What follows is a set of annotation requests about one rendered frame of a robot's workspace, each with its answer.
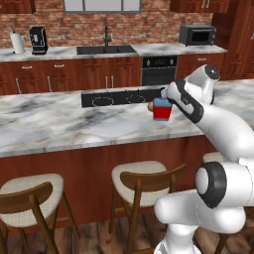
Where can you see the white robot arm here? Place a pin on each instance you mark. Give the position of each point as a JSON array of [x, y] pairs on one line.
[[228, 129]]

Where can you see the small brown onion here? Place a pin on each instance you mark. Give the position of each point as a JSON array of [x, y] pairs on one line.
[[150, 105]]

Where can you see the black hob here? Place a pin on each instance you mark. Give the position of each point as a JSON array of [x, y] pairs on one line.
[[115, 98]]

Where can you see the brown wooden kitchen island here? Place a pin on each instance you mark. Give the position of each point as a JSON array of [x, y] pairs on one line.
[[89, 165]]

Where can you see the brown wooden base cupboards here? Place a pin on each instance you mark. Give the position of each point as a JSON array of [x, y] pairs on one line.
[[195, 63], [76, 74]]

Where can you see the black sink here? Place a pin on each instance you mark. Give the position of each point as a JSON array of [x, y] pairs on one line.
[[105, 50]]

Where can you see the black tap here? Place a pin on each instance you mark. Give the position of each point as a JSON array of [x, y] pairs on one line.
[[106, 36]]

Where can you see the black microwave oven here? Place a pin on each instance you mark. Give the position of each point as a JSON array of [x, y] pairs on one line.
[[197, 35]]

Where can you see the grey framed window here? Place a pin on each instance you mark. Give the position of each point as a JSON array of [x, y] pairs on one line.
[[101, 5]]

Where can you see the black coffee machine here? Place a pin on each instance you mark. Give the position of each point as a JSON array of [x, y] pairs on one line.
[[38, 40]]

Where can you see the white paper towel roll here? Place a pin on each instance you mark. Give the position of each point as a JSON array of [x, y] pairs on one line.
[[17, 43]]

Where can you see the tall brown wooden cabinet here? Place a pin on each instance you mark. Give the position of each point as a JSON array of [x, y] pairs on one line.
[[236, 39]]

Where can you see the brown wooden wall cupboards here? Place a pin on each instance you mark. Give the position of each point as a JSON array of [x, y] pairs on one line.
[[16, 6], [198, 5]]

